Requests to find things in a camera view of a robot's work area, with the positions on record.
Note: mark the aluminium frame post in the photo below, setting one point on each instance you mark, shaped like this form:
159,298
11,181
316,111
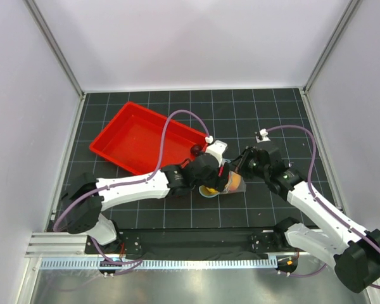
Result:
341,26
43,26

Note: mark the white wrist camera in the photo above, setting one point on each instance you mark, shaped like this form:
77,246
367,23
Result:
217,149
262,136

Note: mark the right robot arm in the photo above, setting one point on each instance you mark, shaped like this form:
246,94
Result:
349,248

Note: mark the orange peach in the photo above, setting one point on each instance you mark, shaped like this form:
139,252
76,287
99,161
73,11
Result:
234,181

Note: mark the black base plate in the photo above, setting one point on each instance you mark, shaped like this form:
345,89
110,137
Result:
201,244

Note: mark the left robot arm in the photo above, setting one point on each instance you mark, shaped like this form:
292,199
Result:
85,203

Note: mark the red plastic tray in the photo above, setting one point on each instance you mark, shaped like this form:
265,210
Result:
132,139

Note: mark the right aluminium frame post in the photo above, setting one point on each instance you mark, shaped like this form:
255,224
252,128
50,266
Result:
341,26

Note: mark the slotted cable duct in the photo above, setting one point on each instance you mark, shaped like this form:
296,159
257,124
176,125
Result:
98,263

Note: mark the clear zip top bag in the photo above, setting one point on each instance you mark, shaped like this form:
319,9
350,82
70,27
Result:
241,188

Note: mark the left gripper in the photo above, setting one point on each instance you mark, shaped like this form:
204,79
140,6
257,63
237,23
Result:
218,181

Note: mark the left aluminium frame post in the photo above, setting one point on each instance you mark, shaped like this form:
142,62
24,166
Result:
43,26

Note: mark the dark plum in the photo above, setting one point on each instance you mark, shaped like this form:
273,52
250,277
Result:
196,150

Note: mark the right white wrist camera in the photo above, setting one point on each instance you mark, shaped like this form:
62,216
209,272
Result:
262,136

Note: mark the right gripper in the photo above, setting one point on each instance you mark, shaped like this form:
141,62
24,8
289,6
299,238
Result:
249,152

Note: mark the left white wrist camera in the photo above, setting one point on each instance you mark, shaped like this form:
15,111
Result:
217,149

